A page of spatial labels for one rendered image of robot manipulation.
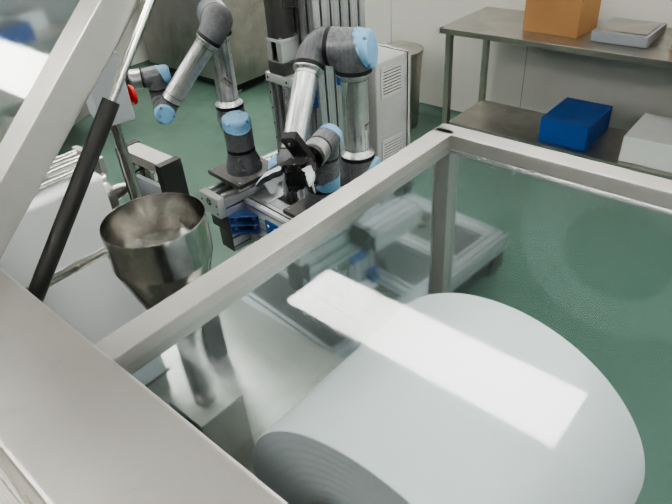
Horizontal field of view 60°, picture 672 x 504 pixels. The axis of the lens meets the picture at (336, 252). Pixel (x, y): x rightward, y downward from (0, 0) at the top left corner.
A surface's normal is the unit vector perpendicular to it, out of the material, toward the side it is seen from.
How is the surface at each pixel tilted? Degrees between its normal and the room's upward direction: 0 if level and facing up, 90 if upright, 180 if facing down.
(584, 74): 90
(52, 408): 0
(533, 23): 90
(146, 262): 90
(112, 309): 90
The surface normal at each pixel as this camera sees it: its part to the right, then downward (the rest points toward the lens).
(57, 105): 0.76, 0.34
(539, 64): -0.65, 0.47
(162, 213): 0.12, 0.57
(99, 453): -0.07, -0.81
